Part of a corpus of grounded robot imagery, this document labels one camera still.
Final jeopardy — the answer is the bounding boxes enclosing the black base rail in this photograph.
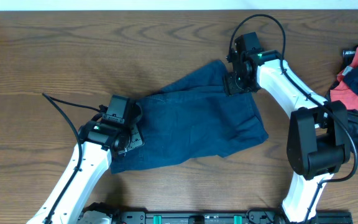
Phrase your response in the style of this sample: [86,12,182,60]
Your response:
[82,202,354,224]

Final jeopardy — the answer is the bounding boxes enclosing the dark blue denim shorts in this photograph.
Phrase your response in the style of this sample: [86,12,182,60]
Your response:
[111,60,269,174]

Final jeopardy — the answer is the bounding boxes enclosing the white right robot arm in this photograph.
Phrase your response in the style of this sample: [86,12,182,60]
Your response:
[224,48,355,223]

